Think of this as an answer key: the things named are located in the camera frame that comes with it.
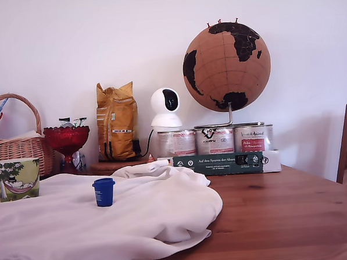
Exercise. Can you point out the blue coffee capsule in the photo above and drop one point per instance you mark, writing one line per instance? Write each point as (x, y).
(104, 194)

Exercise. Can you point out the yellow coffee bag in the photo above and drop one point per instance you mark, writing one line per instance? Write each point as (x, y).
(116, 124)

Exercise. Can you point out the green illustrated coffee cup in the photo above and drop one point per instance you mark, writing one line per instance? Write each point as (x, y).
(17, 180)

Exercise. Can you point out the tin can with red label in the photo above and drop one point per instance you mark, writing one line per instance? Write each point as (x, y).
(175, 143)

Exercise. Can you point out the small red triangular packet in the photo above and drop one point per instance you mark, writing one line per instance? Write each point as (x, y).
(150, 158)

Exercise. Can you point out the black power plug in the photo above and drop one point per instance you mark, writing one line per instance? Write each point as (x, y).
(136, 146)

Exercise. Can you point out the tin can with black logo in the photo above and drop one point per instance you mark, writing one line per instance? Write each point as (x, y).
(214, 139)

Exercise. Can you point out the green and white cardboard tray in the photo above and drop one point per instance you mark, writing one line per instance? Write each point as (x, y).
(219, 164)

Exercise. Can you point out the metal globe stand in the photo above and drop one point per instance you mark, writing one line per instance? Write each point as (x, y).
(230, 115)

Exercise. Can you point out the cork globe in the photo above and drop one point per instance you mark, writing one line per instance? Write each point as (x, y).
(225, 69)

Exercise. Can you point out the tin can with script label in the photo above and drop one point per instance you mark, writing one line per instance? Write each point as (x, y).
(254, 137)

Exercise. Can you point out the white tea sachet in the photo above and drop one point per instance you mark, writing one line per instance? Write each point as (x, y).
(64, 120)
(80, 121)

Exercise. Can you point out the small printed plastic packet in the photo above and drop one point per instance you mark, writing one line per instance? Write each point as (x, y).
(77, 159)

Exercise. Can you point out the white cloth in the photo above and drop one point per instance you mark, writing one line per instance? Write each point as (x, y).
(79, 228)

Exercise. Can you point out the white paper in basket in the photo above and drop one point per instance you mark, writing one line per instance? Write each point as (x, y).
(25, 135)

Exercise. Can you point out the white dome security camera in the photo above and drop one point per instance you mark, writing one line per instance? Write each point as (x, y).
(161, 113)

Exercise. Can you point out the red glass pedestal bowl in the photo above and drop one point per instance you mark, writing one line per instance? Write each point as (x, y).
(66, 138)

